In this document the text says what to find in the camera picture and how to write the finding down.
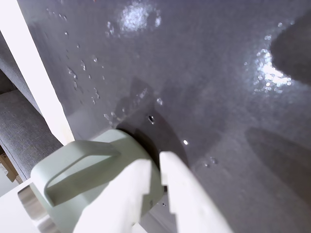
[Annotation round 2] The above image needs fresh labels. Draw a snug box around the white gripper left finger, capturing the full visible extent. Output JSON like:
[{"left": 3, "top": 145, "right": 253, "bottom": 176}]
[{"left": 72, "top": 159, "right": 153, "bottom": 233}]

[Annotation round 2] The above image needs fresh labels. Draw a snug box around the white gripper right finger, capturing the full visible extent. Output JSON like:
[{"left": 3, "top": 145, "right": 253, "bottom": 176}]
[{"left": 159, "top": 150, "right": 234, "bottom": 233}]

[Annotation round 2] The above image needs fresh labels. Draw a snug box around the brown cardboard box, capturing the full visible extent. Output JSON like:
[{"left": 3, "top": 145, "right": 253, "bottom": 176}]
[{"left": 0, "top": 151, "right": 19, "bottom": 183}]

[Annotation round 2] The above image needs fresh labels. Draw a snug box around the grey fabric seat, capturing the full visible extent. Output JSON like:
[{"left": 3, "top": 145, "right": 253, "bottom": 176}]
[{"left": 0, "top": 31, "right": 64, "bottom": 183}]

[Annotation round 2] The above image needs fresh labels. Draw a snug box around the grey glossy table mat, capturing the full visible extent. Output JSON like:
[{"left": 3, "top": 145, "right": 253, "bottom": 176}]
[{"left": 17, "top": 0, "right": 311, "bottom": 233}]

